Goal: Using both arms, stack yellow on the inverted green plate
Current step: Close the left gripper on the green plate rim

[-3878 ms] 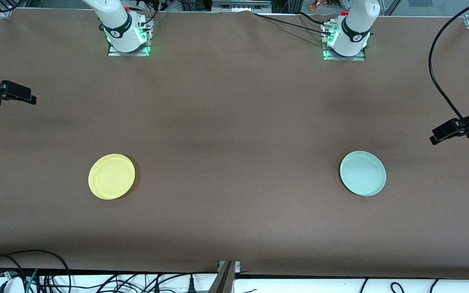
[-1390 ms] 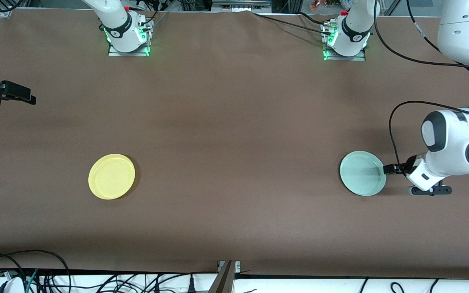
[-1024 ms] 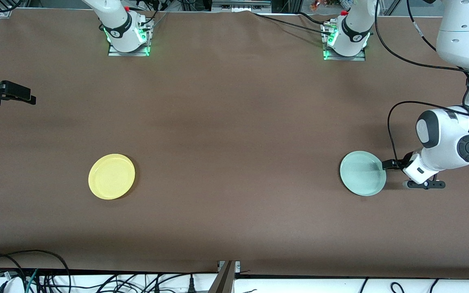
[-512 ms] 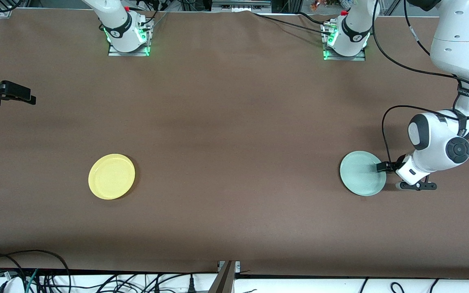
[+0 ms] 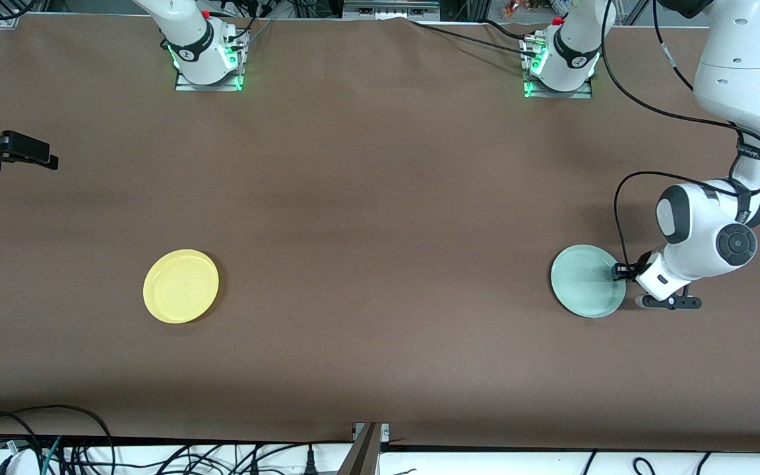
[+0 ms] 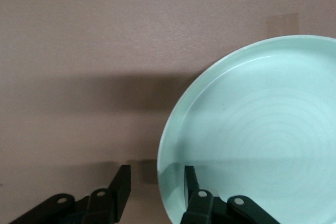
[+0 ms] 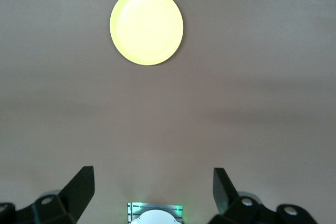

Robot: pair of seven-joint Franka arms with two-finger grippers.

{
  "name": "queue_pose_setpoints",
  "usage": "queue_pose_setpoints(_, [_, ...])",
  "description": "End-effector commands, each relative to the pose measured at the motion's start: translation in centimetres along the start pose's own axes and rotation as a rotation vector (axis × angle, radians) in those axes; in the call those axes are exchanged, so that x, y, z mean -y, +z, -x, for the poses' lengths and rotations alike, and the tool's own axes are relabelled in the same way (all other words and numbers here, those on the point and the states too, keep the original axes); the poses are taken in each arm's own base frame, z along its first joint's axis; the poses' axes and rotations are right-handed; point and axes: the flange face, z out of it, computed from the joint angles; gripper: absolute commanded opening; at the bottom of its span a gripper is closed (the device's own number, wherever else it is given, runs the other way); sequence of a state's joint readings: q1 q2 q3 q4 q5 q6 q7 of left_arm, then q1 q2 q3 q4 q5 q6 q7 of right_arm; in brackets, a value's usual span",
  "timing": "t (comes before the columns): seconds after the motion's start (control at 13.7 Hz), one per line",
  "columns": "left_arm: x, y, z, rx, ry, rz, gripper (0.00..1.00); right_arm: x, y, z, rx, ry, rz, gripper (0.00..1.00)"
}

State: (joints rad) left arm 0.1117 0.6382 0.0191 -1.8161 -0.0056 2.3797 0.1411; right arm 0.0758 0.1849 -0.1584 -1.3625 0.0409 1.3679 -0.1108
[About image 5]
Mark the black power plug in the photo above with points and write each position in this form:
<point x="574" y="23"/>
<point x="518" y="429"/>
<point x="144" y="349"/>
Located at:
<point x="311" y="465"/>

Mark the silver rack device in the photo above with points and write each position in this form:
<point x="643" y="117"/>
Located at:
<point x="390" y="8"/>

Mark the silver corner bracket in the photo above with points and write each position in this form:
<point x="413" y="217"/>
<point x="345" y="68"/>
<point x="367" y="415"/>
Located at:
<point x="7" y="23"/>

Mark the brown table cover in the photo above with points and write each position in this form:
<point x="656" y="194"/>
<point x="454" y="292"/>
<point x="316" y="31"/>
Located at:
<point x="380" y="198"/>

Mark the yellow round plate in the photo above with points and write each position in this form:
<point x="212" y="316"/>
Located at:
<point x="181" y="286"/>

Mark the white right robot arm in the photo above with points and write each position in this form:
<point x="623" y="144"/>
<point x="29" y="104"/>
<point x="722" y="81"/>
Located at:
<point x="185" y="26"/>

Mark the pale green round plate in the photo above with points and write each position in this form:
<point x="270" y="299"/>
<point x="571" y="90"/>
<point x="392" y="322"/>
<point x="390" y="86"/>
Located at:
<point x="584" y="281"/>

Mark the aluminium profile beam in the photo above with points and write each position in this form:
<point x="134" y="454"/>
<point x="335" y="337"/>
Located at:
<point x="361" y="455"/>

